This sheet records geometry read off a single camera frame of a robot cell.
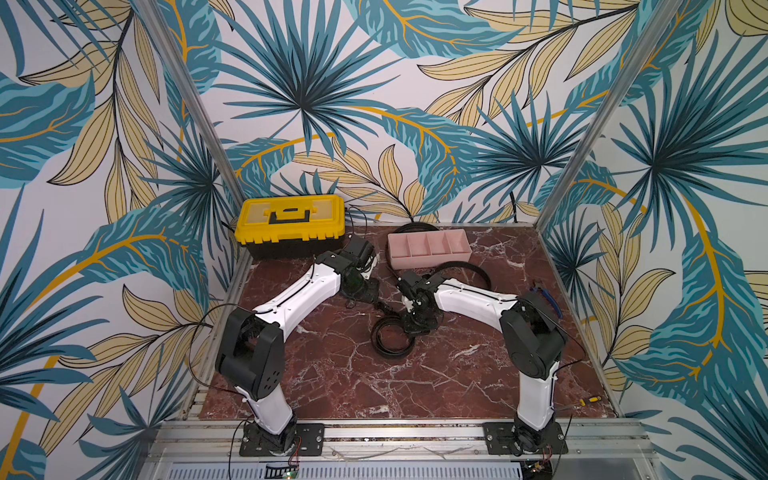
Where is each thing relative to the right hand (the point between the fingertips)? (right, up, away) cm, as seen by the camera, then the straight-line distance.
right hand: (408, 333), depth 90 cm
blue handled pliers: (+48, +9, +9) cm, 50 cm away
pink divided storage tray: (+8, +26, +17) cm, 32 cm away
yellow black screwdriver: (+49, -15, -10) cm, 52 cm away
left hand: (-11, +11, -4) cm, 16 cm away
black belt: (-7, +4, 0) cm, 8 cm away
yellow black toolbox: (-38, +33, +9) cm, 51 cm away
